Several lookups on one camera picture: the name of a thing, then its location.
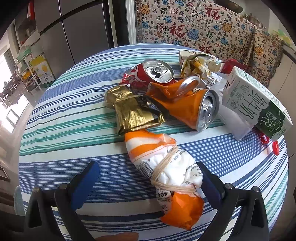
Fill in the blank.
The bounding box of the grey double door refrigerator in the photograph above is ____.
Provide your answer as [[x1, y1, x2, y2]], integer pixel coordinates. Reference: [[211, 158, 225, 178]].
[[34, 0, 114, 78]]

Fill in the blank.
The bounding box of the patterned fu character cloth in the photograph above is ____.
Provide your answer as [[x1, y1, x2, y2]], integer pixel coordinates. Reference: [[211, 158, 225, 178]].
[[135, 0, 283, 87]]

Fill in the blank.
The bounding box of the gold foil wrapper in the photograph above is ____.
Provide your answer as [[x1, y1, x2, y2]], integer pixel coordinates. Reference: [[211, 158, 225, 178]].
[[104, 85, 170, 135]]

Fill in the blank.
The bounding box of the black wok with lid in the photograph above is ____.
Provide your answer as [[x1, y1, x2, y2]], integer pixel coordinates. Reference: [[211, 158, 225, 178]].
[[214, 0, 243, 14]]

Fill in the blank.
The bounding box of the steel pot with lid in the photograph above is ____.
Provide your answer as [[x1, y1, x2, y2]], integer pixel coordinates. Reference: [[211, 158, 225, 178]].
[[243, 13, 266, 29]]

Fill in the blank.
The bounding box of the crushed red soda can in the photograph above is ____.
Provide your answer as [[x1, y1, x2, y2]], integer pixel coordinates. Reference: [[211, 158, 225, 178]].
[[120, 59, 175, 90]]

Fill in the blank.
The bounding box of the yellow snack bag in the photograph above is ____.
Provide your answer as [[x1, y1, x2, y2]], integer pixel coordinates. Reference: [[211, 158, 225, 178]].
[[179, 50, 223, 87]]

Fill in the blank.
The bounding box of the orange white bag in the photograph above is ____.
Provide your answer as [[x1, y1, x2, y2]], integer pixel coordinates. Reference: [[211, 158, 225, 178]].
[[125, 130, 204, 230]]

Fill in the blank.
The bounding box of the crushed orange soda can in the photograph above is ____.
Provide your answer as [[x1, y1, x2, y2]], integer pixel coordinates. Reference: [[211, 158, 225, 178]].
[[147, 76, 220, 132]]

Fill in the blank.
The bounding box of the person's hand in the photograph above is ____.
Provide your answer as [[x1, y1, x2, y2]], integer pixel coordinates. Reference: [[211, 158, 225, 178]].
[[95, 232, 139, 241]]

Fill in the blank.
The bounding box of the red plastic bag handle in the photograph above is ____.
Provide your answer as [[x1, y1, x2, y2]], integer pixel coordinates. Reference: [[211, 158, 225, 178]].
[[259, 131, 280, 156]]

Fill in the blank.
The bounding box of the green white milk carton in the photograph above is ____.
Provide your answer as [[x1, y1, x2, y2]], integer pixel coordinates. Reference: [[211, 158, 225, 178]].
[[222, 66, 293, 141]]

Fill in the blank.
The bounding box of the white storage rack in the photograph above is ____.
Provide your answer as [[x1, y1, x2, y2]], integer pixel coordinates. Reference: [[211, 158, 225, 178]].
[[15, 45, 42, 92]]

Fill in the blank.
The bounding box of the red snack wrapper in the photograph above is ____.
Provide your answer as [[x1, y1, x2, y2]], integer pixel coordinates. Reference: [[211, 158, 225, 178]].
[[220, 58, 247, 74]]

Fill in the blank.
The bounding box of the yellow white cardboard box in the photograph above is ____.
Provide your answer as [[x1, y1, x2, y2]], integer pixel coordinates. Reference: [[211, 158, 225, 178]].
[[30, 55, 55, 84]]

